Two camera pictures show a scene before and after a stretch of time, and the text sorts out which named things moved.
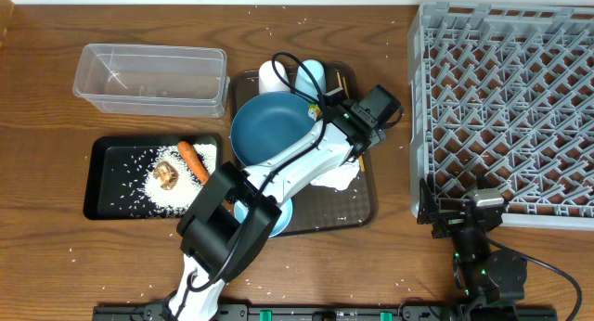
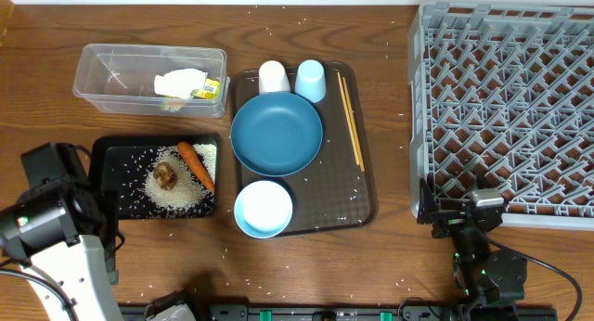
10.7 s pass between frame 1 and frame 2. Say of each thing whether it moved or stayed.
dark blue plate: stayed
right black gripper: stayed
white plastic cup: stayed
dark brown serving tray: stayed
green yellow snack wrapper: moved
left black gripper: moved
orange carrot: stayed
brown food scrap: stayed
